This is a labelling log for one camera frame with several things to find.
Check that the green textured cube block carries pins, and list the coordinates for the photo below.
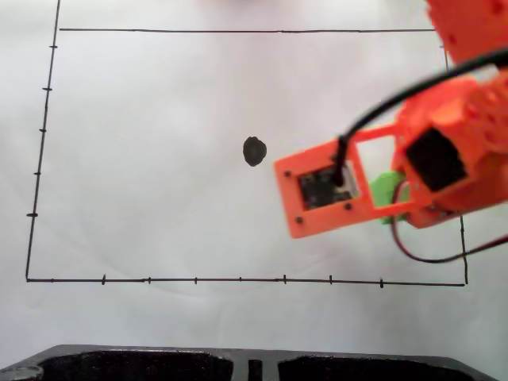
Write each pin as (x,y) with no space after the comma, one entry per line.
(385,190)

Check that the black marker dot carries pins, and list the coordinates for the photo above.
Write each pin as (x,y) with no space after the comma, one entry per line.
(254,151)

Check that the black metal stand base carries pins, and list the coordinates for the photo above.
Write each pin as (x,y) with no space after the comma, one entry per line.
(139,363)

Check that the orange mounted camera module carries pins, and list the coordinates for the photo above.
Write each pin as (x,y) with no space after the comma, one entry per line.
(317,206)

